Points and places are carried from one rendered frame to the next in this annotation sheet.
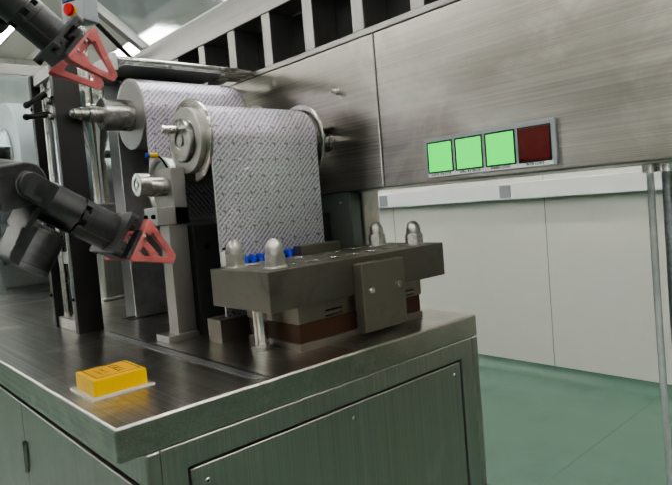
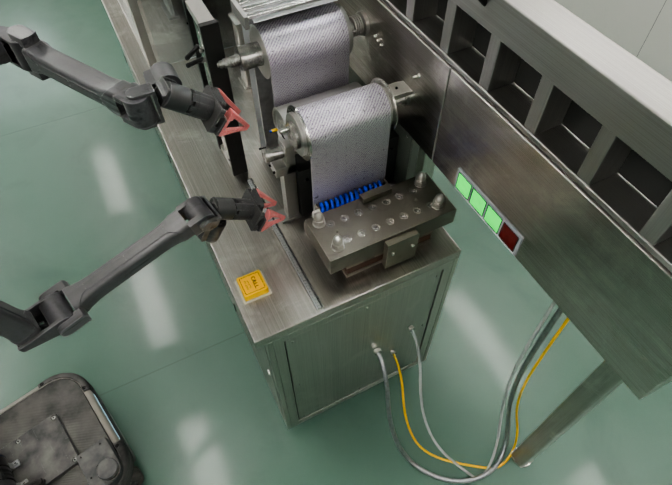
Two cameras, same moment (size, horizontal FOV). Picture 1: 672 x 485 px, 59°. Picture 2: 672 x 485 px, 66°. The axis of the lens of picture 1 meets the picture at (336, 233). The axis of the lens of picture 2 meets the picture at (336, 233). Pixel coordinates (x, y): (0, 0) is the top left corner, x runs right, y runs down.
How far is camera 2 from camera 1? 105 cm
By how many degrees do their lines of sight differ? 51
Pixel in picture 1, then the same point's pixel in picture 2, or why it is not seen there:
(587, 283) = not seen: outside the picture
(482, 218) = not seen: outside the picture
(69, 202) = (227, 214)
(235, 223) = (323, 184)
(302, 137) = (379, 123)
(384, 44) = (455, 86)
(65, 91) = (212, 45)
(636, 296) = not seen: outside the picture
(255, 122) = (344, 126)
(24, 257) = (207, 237)
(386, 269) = (405, 242)
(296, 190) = (369, 154)
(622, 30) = (571, 243)
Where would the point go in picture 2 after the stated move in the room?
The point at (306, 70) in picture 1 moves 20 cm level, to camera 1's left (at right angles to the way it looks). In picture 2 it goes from (402, 34) to (327, 23)
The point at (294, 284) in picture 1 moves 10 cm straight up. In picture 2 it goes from (345, 260) to (346, 238)
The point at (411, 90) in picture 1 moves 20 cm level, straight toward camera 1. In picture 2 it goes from (461, 133) to (437, 190)
